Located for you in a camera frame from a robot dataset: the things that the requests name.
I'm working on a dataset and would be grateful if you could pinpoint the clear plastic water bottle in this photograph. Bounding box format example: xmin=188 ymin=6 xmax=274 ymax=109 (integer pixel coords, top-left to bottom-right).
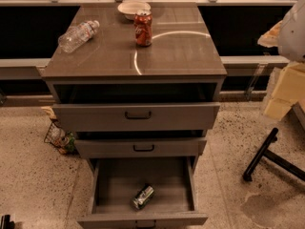
xmin=58 ymin=20 xmax=100 ymax=53

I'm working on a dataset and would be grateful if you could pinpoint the wire basket with items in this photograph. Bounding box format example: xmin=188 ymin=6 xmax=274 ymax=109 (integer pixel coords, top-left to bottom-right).
xmin=44 ymin=121 xmax=77 ymax=155

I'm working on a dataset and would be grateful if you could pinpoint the top grey drawer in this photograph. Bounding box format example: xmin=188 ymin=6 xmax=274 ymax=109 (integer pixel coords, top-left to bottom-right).
xmin=52 ymin=103 xmax=220 ymax=132

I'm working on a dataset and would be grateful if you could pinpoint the green soda can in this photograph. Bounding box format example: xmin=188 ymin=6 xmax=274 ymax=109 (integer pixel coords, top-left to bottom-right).
xmin=131 ymin=184 xmax=154 ymax=210

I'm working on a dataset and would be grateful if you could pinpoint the bottom grey drawer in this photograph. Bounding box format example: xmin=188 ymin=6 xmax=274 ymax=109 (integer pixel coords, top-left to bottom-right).
xmin=78 ymin=156 xmax=207 ymax=229

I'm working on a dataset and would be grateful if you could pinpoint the white bowl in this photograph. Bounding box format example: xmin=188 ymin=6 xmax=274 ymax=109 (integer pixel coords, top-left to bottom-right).
xmin=117 ymin=1 xmax=151 ymax=20

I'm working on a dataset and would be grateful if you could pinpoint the grey drawer cabinet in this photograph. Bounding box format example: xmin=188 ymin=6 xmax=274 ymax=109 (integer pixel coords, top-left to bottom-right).
xmin=41 ymin=2 xmax=228 ymax=229

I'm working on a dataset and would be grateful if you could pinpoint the wooden table corner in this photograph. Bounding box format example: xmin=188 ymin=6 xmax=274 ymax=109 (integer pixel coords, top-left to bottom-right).
xmin=293 ymin=100 xmax=305 ymax=130

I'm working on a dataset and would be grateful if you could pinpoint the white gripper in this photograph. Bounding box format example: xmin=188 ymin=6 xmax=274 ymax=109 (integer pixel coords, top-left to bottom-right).
xmin=257 ymin=0 xmax=305 ymax=121

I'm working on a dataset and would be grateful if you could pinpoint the middle grey drawer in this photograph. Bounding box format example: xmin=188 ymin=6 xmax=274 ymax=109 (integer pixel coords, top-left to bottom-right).
xmin=75 ymin=137 xmax=206 ymax=158

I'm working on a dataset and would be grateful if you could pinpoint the red soda can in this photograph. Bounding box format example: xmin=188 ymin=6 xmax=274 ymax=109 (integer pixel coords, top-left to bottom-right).
xmin=134 ymin=10 xmax=153 ymax=47

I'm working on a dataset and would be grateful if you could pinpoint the grey drawer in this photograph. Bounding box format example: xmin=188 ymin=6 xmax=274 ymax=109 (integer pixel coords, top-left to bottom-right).
xmin=75 ymin=137 xmax=206 ymax=158
xmin=78 ymin=156 xmax=207 ymax=229
xmin=52 ymin=103 xmax=220 ymax=132

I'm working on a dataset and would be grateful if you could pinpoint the black object bottom left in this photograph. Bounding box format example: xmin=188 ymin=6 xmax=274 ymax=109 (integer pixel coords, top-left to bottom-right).
xmin=0 ymin=215 xmax=15 ymax=229

